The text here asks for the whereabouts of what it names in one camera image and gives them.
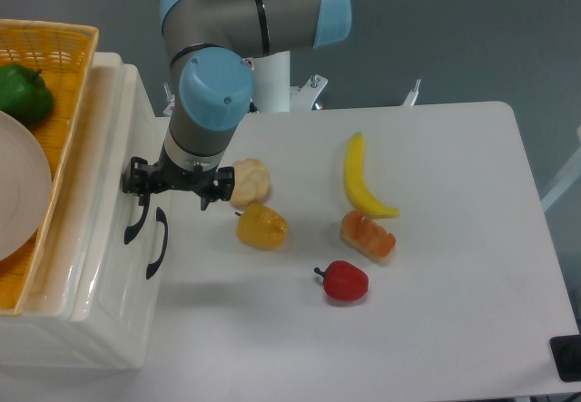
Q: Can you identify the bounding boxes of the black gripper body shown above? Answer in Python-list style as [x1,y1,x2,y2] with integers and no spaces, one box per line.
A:
[147,149,218,197]

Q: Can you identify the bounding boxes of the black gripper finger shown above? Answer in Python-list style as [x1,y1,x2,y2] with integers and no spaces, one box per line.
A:
[200,167,235,211]
[122,156,149,207]

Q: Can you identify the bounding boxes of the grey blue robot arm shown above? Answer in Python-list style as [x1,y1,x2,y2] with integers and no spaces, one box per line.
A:
[122,0,352,206]

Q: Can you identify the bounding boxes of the white drawer cabinet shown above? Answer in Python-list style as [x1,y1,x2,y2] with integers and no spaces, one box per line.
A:
[1,53,149,368]

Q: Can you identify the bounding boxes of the round bread roll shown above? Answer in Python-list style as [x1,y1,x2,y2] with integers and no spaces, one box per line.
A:
[230,158,271,208]

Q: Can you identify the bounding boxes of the yellow bell pepper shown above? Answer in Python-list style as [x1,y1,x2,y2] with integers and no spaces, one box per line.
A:
[235,203,289,250]

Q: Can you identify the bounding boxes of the beige plate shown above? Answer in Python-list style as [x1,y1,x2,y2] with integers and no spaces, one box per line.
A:
[1,113,52,260]

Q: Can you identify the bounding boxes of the green bell pepper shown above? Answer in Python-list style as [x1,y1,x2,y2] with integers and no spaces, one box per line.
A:
[1,64,54,126]

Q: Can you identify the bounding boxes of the yellow banana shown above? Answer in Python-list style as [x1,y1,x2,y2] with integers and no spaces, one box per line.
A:
[343,132,399,219]

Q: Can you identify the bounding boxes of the orange woven basket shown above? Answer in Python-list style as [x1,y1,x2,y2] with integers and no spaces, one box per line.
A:
[1,19,99,317]

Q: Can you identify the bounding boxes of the red bell pepper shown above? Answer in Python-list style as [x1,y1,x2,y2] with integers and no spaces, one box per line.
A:
[313,260,369,302]

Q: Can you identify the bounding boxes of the black device at edge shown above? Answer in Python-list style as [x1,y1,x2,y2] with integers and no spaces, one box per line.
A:
[549,335,581,382]

